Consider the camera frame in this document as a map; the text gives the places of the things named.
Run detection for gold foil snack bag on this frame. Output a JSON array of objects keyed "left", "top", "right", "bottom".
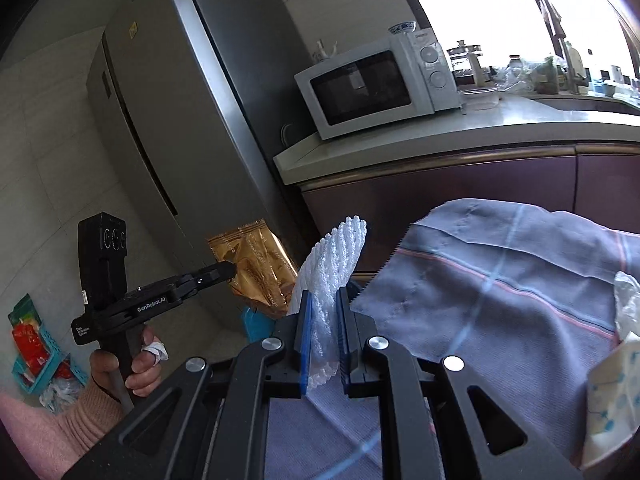
[{"left": 207, "top": 219, "right": 297, "bottom": 320}]

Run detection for large white foam net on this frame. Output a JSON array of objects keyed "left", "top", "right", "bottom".
[{"left": 288, "top": 216, "right": 367, "bottom": 389}]

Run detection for paper cup with blue dots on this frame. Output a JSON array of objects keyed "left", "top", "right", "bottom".
[{"left": 582, "top": 332, "right": 639, "bottom": 470}]

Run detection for white tissue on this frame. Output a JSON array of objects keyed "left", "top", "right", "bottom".
[{"left": 614, "top": 271, "right": 640, "bottom": 341}]

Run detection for pink sleeved left forearm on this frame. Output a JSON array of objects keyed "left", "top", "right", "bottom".
[{"left": 1, "top": 382, "right": 124, "bottom": 479}]

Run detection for teal plastic trash bin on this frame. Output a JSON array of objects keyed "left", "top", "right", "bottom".
[{"left": 241, "top": 307, "right": 276, "bottom": 344}]

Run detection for white kitchen countertop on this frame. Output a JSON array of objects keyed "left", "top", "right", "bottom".
[{"left": 274, "top": 94, "right": 639, "bottom": 185}]

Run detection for purple kitchen base cabinets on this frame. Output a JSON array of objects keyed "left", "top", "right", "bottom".
[{"left": 302, "top": 143, "right": 639, "bottom": 278}]

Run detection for large kitchen window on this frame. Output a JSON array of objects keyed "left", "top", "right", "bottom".
[{"left": 418, "top": 0, "right": 636, "bottom": 77}]

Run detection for kitchen sink faucet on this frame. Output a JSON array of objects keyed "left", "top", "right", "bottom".
[{"left": 538, "top": 0, "right": 588, "bottom": 94}]

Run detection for person's left hand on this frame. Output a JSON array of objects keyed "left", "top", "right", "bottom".
[{"left": 90, "top": 349, "right": 162, "bottom": 398}]

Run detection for teal basket with packages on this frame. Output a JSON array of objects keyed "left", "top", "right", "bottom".
[{"left": 8, "top": 295, "right": 88, "bottom": 414}]

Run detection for grey steel refrigerator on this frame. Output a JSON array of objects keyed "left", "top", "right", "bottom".
[{"left": 87, "top": 0, "right": 317, "bottom": 273}]

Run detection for blue plaid tablecloth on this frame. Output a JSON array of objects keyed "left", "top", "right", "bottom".
[{"left": 265, "top": 198, "right": 639, "bottom": 479}]

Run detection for white microwave oven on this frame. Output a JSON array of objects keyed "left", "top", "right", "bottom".
[{"left": 295, "top": 28, "right": 460, "bottom": 140}]

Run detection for blue white bowl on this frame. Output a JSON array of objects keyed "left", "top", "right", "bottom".
[{"left": 388, "top": 21, "right": 416, "bottom": 35}]

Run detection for white soap dispenser bottle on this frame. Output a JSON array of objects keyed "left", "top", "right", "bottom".
[{"left": 568, "top": 44, "right": 587, "bottom": 86}]

